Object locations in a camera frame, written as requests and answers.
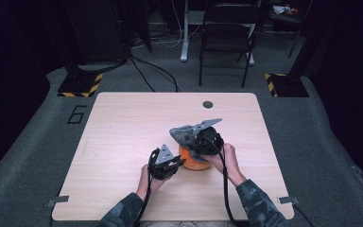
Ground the orange plush toy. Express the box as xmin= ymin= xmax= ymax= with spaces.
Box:
xmin=178 ymin=145 xmax=212 ymax=171

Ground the person's right hand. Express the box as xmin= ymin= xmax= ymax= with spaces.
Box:
xmin=201 ymin=143 xmax=248 ymax=187

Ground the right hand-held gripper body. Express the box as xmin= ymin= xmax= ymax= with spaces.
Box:
xmin=192 ymin=117 xmax=225 ymax=156

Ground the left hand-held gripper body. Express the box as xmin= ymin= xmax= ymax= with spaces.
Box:
xmin=147 ymin=144 xmax=178 ymax=182

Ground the white and orange object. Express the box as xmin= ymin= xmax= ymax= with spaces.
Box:
xmin=272 ymin=4 xmax=299 ymax=16

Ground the black folding chair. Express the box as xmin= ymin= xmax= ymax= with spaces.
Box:
xmin=198 ymin=3 xmax=259 ymax=89

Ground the right hand-held gripper black cable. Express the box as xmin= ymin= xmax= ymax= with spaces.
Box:
xmin=201 ymin=135 xmax=239 ymax=226

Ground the black floor cable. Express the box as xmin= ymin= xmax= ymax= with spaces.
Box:
xmin=131 ymin=56 xmax=181 ymax=93
xmin=129 ymin=57 xmax=156 ymax=93

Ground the person's left hand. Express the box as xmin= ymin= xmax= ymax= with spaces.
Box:
xmin=136 ymin=164 xmax=173 ymax=202

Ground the black equipment cabinet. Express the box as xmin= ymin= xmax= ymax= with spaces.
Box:
xmin=65 ymin=0 xmax=130 ymax=64

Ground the white desk leg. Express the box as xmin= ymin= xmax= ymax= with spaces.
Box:
xmin=180 ymin=0 xmax=191 ymax=62

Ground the hand-held gripper black cable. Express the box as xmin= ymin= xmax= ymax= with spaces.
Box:
xmin=133 ymin=148 xmax=160 ymax=227
xmin=201 ymin=135 xmax=239 ymax=226

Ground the dark curtain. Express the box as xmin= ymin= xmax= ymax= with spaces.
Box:
xmin=296 ymin=0 xmax=363 ymax=200
xmin=0 ymin=0 xmax=50 ymax=187

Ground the left hand-held gripper black cable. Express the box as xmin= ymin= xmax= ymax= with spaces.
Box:
xmin=133 ymin=148 xmax=160 ymax=227

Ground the grey fuzzy cloth hat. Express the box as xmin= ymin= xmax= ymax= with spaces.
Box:
xmin=168 ymin=124 xmax=209 ymax=163

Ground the black stand base striped edge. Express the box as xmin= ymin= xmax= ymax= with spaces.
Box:
xmin=264 ymin=73 xmax=310 ymax=98
xmin=57 ymin=73 xmax=104 ymax=98

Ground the thin black cable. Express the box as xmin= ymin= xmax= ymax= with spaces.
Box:
xmin=292 ymin=203 xmax=315 ymax=227

